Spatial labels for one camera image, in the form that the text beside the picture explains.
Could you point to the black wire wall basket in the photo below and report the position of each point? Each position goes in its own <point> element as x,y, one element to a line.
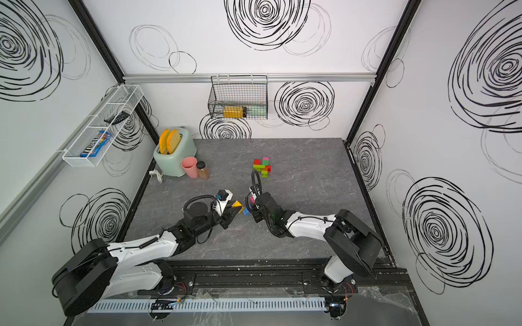
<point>236,90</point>

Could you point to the pink plastic cup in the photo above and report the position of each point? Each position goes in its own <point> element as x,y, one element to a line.
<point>189,166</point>

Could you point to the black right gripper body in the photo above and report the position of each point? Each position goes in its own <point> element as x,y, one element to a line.
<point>259,215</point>

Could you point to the toy bread slice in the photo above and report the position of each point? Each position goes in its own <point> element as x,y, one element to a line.
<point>163,141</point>
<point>173,140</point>

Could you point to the mint green toaster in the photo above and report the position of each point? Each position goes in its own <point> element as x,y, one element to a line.
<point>171,164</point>

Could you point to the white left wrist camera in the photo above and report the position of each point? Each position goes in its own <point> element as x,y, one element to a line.
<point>222,199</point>

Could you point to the left toy bread slice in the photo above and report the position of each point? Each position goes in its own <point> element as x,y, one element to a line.
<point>163,141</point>

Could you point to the white slotted cable duct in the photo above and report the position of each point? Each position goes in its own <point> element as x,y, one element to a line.
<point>262,304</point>

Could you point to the black remote on shelf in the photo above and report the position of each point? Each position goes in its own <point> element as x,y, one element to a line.
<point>117,119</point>

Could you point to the yellow tall lego brick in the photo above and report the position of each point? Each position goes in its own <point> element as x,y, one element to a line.
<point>237,204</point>

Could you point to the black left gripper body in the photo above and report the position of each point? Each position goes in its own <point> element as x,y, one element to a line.
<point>212,219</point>

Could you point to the yellow box in basket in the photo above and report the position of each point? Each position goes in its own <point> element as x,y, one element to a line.
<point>234,112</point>

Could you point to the right toy bread slice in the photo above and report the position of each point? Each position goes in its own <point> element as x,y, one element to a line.
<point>173,140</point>

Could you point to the white wire wall shelf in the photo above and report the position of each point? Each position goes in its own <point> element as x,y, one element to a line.
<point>119,98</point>

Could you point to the blue snack packet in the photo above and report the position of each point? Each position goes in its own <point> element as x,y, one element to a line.
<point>95,146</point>

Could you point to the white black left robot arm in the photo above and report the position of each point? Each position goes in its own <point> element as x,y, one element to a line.
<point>100,270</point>

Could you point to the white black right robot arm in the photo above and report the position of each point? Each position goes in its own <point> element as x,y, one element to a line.
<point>356,246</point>

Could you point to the light green box in basket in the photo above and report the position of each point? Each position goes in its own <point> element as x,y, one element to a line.
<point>255,112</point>

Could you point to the brown spice jar black lid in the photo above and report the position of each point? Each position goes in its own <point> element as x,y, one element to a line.
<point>202,169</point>

